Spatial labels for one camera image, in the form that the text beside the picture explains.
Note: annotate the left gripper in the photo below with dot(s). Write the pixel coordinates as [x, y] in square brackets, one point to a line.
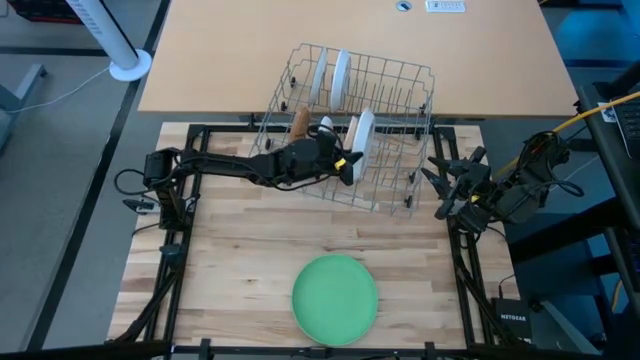
[305, 160]

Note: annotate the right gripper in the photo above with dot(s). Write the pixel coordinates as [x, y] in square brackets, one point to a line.
[472, 197]

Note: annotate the white plate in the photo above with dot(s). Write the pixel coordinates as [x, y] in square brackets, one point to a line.
[340, 80]
[318, 75]
[365, 140]
[326, 124]

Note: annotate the green plate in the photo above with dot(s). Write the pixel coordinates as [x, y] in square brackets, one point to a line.
[335, 300]

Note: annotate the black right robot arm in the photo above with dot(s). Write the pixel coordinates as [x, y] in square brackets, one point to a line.
[530, 195]

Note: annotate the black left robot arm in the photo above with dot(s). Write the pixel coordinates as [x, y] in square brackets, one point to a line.
[225, 165]

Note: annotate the light wood desk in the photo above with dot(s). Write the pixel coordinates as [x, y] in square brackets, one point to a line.
[225, 60]

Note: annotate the black equipment rack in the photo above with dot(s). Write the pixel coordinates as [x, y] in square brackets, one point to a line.
[615, 165]

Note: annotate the grey desk grommet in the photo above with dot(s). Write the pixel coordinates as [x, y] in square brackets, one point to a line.
[404, 6]

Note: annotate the white power strip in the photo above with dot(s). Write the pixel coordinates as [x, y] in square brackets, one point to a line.
[445, 6]

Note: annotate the white tower fan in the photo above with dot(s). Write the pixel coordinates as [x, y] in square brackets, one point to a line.
[107, 30]

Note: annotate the grey metal table leg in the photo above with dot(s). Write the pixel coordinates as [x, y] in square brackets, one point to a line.
[25, 85]

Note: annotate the black crate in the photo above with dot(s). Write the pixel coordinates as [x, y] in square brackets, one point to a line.
[45, 10]

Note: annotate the black metal table frame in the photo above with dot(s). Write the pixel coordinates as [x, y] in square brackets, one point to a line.
[220, 128]

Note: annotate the black network switch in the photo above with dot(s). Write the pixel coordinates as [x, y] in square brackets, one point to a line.
[512, 317]

